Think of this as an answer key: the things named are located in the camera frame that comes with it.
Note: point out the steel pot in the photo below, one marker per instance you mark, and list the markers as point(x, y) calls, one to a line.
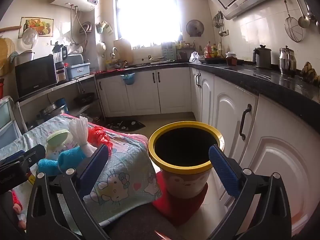
point(25, 57)

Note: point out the black microwave oven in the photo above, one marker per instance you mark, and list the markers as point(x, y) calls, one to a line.
point(36, 76)

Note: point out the clear glass pot lid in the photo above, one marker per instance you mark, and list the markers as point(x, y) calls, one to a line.
point(30, 38)

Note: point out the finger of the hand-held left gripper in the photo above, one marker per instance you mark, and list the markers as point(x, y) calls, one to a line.
point(27, 155)

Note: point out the blue fuzzy cloth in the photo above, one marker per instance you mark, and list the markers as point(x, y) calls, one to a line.
point(67, 158)

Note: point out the black blender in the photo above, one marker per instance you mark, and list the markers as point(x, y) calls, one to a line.
point(58, 55)

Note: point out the green lidded white container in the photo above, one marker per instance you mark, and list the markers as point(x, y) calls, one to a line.
point(57, 137)

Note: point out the white knotted plastic bag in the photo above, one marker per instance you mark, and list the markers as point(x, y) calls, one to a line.
point(78, 132)

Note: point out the plastic drawer cabinet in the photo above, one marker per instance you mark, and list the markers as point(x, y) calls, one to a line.
point(7, 120)

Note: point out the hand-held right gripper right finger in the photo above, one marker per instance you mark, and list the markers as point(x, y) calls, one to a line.
point(225, 171)

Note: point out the hanging kitchen utensils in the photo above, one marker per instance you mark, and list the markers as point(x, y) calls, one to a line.
point(219, 21)

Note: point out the cartoon printed blanket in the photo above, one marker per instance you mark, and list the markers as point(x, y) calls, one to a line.
point(125, 170)

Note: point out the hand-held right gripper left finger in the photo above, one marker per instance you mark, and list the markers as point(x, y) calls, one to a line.
point(95, 166)

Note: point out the black floor mat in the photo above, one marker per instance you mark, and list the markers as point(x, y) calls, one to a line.
point(125, 125)

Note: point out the metal shelf rack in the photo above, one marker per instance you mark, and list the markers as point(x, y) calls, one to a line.
point(75, 80)

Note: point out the wooden rolling pin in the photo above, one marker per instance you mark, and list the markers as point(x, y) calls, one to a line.
point(10, 28)

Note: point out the steel ladle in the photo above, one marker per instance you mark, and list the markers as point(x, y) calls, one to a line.
point(303, 21)

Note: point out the green wall holder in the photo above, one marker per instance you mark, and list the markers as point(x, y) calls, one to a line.
point(102, 27)

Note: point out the dark cooking pot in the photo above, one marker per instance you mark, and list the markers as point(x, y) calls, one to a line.
point(262, 57)

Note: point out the fruit wall picture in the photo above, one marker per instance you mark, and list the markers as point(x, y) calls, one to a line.
point(37, 25)

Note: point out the crumpled clear plastic bag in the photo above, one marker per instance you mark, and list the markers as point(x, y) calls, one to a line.
point(195, 57)

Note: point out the kitchen window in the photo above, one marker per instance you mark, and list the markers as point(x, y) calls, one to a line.
point(147, 12)

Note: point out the blue-grey storage box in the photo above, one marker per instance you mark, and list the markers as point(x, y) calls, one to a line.
point(76, 67)

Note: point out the bunch of bananas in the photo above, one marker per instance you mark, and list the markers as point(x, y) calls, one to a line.
point(310, 73)

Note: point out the yellow rimmed trash bin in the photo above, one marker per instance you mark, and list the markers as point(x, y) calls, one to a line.
point(185, 183)

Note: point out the row of condiment bottles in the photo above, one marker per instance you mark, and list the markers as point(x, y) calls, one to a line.
point(212, 50)

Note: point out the white kitchen cabinets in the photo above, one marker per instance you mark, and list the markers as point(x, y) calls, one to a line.
point(175, 90)

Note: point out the red plastic bag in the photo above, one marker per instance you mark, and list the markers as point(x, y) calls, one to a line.
point(98, 135)

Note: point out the blue hanging basket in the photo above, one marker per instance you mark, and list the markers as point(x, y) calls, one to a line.
point(128, 79)

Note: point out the shiny steel kettle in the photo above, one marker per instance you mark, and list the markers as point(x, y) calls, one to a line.
point(287, 61)

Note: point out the black stone countertop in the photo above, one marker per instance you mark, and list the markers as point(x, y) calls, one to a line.
point(262, 80)

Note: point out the brown lidded jar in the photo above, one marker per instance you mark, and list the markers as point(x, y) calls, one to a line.
point(231, 59)

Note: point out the blue can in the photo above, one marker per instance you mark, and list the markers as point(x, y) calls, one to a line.
point(62, 103)

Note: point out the green drawer organizer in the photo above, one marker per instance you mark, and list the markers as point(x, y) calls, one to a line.
point(168, 50)

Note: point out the stacked steel pots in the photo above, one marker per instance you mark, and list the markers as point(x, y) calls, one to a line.
point(51, 111)

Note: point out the round wooden board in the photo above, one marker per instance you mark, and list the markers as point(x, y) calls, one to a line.
point(3, 55)

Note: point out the black frying pan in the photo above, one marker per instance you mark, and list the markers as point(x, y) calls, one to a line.
point(83, 98)

